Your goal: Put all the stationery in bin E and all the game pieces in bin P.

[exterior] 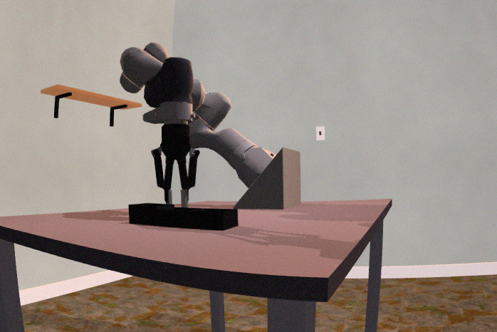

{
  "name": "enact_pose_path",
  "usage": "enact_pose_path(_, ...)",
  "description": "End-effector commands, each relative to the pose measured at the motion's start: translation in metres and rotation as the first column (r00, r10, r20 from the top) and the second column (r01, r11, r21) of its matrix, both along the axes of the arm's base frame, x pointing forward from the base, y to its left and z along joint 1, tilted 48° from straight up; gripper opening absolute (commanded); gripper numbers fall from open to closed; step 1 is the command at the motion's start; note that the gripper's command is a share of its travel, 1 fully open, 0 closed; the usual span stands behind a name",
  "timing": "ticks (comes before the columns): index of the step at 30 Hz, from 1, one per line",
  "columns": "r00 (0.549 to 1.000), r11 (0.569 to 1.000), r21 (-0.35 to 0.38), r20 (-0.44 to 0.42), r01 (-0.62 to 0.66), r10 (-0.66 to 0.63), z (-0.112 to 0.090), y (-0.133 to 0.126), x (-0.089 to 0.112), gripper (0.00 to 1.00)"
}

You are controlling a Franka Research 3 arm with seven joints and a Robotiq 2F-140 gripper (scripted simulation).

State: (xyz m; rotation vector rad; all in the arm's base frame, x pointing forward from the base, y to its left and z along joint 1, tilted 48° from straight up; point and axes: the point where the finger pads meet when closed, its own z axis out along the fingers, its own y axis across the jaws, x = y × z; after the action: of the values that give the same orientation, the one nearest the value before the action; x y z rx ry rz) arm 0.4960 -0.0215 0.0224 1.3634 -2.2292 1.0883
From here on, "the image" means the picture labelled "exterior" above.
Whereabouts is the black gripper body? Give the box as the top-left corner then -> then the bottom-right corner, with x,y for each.
160,124 -> 191,160

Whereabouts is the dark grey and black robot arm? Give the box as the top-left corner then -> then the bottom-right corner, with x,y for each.
120,42 -> 276,188

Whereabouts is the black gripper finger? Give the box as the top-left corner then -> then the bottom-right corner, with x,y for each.
151,146 -> 176,204
177,147 -> 200,207

